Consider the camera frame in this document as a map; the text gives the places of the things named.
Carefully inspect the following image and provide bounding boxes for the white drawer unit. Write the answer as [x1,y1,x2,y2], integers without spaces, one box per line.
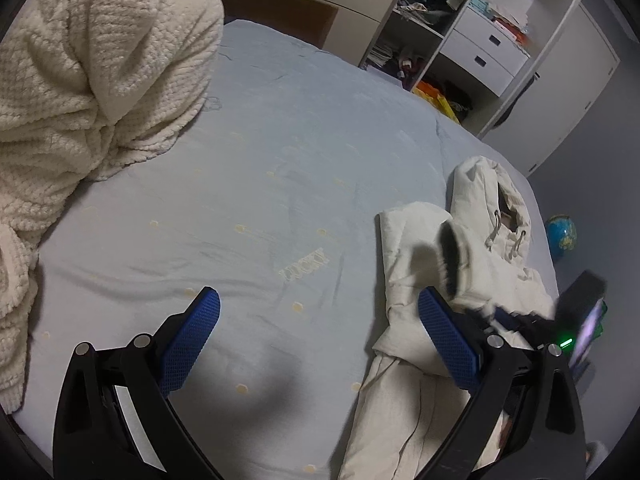
[440,0,532,97]

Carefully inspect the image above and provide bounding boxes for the white wardrobe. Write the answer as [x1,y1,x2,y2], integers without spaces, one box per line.
[250,0,623,178]

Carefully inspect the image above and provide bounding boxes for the blue globe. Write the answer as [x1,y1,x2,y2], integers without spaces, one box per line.
[546,215,578,263]

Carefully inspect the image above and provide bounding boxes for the bed with light blue sheet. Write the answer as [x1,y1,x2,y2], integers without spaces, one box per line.
[10,19,560,480]

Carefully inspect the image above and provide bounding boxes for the pile of colourful folded items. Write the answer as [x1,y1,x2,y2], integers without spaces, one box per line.
[467,0,531,47]

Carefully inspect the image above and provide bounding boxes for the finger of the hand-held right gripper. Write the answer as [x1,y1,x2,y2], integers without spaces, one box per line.
[437,220,477,306]

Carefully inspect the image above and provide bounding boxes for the cream knitted blanket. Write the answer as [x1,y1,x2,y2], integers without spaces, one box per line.
[0,0,224,416]

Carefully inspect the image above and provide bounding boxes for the brown wooden headboard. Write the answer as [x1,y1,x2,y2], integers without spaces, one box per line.
[220,0,340,51]

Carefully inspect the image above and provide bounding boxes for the orange and yellow bags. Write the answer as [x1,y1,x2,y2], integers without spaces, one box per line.
[412,80,462,122]

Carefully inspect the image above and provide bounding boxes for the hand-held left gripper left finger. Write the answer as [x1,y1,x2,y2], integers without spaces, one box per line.
[52,286,223,480]

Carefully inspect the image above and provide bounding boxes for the pile of clothes on shelf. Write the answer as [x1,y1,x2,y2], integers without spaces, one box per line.
[366,42,427,92]

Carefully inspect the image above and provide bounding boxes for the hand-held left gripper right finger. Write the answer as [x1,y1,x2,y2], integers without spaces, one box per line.
[414,286,587,480]

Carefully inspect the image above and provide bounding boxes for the white hooded jacket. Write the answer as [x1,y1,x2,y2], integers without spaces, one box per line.
[340,156,561,480]

